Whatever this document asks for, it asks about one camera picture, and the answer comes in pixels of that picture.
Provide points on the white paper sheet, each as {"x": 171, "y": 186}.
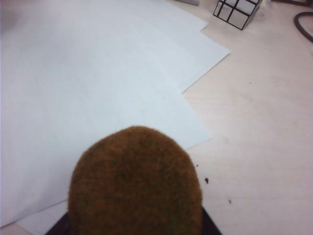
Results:
{"x": 198, "y": 56}
{"x": 102, "y": 17}
{"x": 117, "y": 107}

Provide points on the silver mirror cube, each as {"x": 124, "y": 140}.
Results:
{"x": 234, "y": 12}

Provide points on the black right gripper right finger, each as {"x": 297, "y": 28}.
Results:
{"x": 209, "y": 224}

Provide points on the brown fuzzy kiwi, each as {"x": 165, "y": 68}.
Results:
{"x": 137, "y": 186}

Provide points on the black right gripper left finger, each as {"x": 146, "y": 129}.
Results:
{"x": 62, "y": 226}

